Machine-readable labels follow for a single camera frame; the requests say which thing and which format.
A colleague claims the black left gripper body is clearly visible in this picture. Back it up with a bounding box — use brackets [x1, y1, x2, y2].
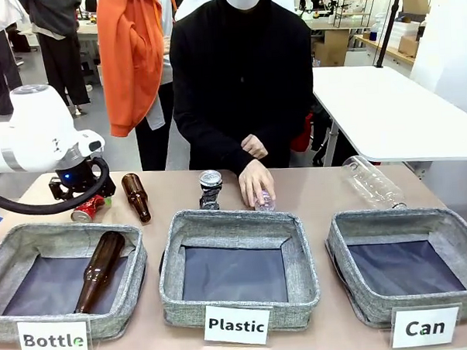
[53, 156, 106, 195]

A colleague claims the crushed red can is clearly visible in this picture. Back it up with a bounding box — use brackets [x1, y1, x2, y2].
[69, 194, 108, 224]

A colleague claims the small clear plastic bottle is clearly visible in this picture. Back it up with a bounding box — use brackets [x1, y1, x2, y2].
[252, 189, 278, 214]

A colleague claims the person's left forearm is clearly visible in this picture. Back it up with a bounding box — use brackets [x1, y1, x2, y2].
[257, 97, 318, 159]

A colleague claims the person's right forearm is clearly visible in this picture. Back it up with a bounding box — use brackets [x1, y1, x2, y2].
[173, 108, 260, 181]

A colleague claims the crushed black can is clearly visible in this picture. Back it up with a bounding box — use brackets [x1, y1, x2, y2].
[196, 170, 225, 212]

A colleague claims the grey fabric basket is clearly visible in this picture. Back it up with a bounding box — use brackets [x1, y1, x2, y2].
[155, 203, 323, 336]
[324, 204, 467, 332]
[0, 218, 152, 346]

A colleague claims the white Can label sign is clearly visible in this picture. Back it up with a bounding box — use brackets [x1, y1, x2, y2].
[389, 303, 464, 349]

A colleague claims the person's right hand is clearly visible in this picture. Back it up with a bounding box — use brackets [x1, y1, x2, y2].
[237, 158, 277, 210]

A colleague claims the person's left hand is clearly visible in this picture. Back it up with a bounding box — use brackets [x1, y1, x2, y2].
[239, 133, 270, 162]

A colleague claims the small brown glass bottle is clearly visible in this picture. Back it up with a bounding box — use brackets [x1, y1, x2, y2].
[120, 172, 153, 225]

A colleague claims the large brown glass bottle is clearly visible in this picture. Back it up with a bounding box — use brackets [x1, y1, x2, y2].
[70, 229, 129, 315]

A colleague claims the bystander in orange jacket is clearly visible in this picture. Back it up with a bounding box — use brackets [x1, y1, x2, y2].
[95, 0, 186, 174]

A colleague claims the bystander in dark clothes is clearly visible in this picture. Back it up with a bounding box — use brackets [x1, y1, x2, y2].
[17, 0, 97, 112]

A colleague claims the white Bottle label sign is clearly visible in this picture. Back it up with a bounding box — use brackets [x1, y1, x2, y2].
[16, 317, 93, 350]

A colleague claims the person's black sweater torso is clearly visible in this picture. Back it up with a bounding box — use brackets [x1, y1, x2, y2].
[167, 0, 320, 182]

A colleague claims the white Plastic label sign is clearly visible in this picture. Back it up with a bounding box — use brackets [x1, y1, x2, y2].
[201, 301, 275, 349]

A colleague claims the red bag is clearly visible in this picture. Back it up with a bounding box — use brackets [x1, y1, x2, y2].
[288, 112, 317, 154]

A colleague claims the large clear plastic bottle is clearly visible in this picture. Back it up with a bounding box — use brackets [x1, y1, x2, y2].
[340, 153, 409, 212]

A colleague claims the large cardboard box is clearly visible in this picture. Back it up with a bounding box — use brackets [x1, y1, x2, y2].
[312, 29, 352, 68]

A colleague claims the white side table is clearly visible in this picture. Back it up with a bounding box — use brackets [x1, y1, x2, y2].
[311, 60, 467, 169]

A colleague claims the wooden workbench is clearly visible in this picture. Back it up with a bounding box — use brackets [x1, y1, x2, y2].
[352, 31, 417, 69]

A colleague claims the black vertical pole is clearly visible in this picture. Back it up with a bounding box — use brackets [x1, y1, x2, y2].
[370, 0, 409, 69]

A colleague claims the stack of white containers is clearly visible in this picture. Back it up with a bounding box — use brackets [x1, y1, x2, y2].
[388, 18, 422, 50]

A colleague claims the cardboard box on shelf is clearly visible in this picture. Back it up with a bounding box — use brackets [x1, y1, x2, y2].
[401, 0, 431, 15]

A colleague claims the black corrugated cable hose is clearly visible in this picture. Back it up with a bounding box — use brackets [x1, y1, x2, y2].
[0, 156, 112, 218]

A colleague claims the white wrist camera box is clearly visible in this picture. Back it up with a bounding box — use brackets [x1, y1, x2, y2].
[75, 129, 107, 156]

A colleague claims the metal wire rack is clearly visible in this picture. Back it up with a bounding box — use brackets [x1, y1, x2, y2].
[331, 0, 377, 29]

